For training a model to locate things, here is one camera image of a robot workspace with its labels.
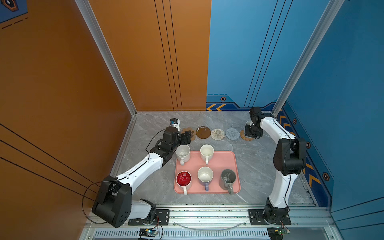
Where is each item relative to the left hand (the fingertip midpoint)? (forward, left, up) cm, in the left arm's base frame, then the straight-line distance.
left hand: (185, 131), depth 85 cm
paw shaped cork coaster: (+12, -3, -18) cm, 22 cm away
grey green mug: (-22, -24, -11) cm, 34 cm away
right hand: (+6, -40, -11) cm, 42 cm away
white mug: (-6, +2, -17) cm, 18 cm away
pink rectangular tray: (-9, -22, -19) cm, 30 cm away
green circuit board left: (-46, +16, -20) cm, 53 cm away
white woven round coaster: (+11, -21, -18) cm, 30 cm away
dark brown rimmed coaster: (+13, -11, -19) cm, 26 cm away
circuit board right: (-46, -46, -20) cm, 68 cm away
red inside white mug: (-22, +1, -16) cm, 27 cm away
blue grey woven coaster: (+11, -32, -17) cm, 38 cm away
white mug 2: (-6, -13, -15) cm, 21 cm away
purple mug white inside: (-18, -12, -18) cm, 28 cm away
